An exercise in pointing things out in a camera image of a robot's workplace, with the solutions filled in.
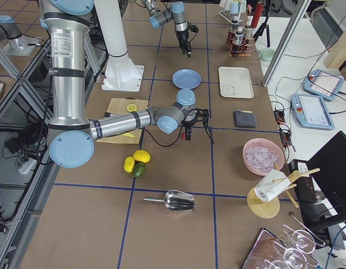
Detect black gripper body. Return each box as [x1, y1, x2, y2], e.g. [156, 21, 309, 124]
[182, 108, 209, 129]
[176, 24, 198, 51]

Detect blue round plate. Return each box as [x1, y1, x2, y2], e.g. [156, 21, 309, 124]
[172, 69, 201, 89]

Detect dark drink bottle front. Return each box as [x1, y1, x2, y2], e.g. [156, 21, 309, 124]
[233, 27, 243, 54]

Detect dark drink bottle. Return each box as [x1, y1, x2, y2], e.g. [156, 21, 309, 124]
[243, 24, 252, 39]
[230, 16, 239, 33]
[233, 27, 243, 54]

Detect grey folded cloth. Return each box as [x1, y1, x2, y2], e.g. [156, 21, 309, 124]
[233, 110, 257, 128]

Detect cream bear print tray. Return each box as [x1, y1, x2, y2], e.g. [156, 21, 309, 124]
[218, 67, 254, 99]

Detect dark drink bottle back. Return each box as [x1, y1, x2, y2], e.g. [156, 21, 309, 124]
[230, 16, 239, 33]

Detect large yellow lemon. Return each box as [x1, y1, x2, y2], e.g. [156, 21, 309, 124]
[133, 150, 151, 163]

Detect yellow plastic knife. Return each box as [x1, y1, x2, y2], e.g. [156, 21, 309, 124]
[122, 132, 135, 138]

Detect green lime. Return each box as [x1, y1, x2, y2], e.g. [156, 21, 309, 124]
[132, 163, 146, 178]

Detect dark drink bottle middle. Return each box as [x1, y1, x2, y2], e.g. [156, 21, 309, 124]
[243, 24, 252, 39]

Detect small yellow lemon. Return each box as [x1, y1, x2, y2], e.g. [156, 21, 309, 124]
[123, 156, 136, 173]

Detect steel ice scoop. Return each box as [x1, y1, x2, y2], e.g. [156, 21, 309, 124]
[144, 190, 195, 212]

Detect pink bowl of ice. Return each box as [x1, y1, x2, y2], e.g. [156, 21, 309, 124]
[242, 138, 285, 175]

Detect mint green bowl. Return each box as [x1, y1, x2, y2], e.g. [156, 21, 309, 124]
[260, 48, 275, 62]

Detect red cylinder bottle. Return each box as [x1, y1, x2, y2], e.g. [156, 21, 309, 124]
[251, 1, 264, 29]

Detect steel muddler rod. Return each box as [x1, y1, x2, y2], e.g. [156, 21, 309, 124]
[104, 112, 117, 117]

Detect white paper carton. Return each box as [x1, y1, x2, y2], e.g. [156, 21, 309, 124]
[254, 169, 290, 202]

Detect wooden cup stand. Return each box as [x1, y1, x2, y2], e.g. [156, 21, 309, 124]
[247, 168, 320, 219]

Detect blue teach pendant near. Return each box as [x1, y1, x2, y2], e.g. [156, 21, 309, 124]
[291, 94, 335, 130]

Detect blue teach pendant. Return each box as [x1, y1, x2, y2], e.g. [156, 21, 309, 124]
[303, 69, 345, 101]
[291, 94, 335, 130]

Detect blue teach pendant far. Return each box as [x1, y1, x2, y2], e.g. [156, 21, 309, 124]
[303, 69, 345, 101]

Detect black monitor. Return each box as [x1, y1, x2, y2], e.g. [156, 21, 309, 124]
[296, 131, 346, 231]

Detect clear glass rack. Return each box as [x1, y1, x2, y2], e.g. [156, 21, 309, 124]
[241, 225, 320, 269]

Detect copper wire bottle rack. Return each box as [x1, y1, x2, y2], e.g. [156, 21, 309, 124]
[226, 26, 256, 57]

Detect white wire cup rack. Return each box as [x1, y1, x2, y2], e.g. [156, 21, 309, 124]
[218, 0, 247, 22]

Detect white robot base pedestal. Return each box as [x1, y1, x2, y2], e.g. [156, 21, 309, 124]
[94, 0, 144, 92]

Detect black camera tripod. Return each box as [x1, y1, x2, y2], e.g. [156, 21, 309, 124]
[253, 1, 274, 48]

